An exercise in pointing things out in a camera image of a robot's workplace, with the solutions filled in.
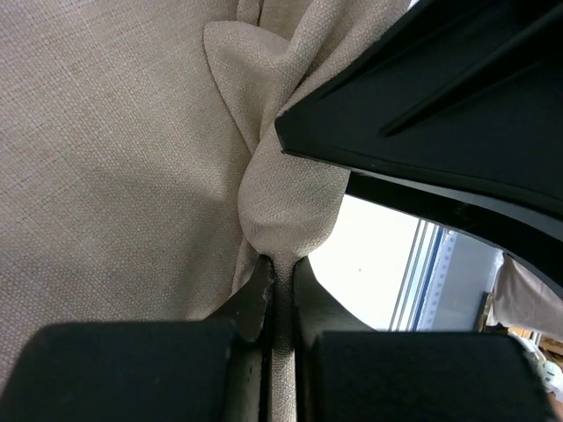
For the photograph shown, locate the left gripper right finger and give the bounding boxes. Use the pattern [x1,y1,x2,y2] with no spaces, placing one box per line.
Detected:
[292,259,550,421]

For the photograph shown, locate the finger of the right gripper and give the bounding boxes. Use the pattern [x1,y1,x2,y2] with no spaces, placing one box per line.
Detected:
[275,1,562,294]

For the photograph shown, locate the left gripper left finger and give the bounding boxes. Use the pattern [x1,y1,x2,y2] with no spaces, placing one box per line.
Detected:
[1,256,274,422]

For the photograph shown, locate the beige cloth napkin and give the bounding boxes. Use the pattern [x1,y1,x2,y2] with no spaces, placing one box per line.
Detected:
[1,1,408,421]

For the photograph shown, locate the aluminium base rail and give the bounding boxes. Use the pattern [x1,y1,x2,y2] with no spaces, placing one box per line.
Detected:
[389,220,444,331]

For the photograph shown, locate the white slotted cable duct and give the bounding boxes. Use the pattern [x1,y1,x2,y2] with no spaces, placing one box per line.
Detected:
[416,229,457,331]

